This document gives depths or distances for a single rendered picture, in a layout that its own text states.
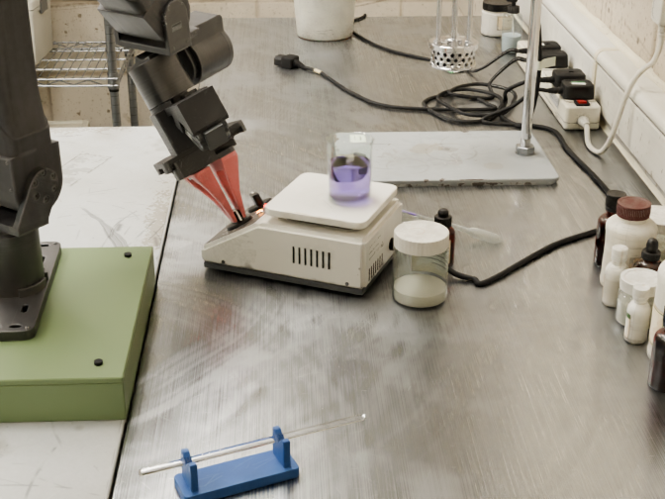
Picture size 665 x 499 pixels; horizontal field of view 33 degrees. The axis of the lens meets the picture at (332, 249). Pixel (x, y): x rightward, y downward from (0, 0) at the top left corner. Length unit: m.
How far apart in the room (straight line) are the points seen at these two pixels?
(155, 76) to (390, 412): 0.46
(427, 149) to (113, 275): 0.60
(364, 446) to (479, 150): 0.74
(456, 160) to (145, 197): 0.44
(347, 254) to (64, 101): 2.62
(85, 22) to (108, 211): 2.24
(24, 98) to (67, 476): 0.36
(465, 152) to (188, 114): 0.57
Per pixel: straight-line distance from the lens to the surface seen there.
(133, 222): 1.45
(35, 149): 1.13
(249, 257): 1.28
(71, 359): 1.07
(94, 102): 3.77
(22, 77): 1.12
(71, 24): 3.71
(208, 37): 1.32
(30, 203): 1.13
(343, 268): 1.23
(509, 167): 1.60
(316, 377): 1.10
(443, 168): 1.59
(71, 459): 1.01
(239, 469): 0.97
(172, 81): 1.26
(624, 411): 1.09
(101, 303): 1.16
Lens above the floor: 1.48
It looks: 25 degrees down
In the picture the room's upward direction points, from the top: straight up
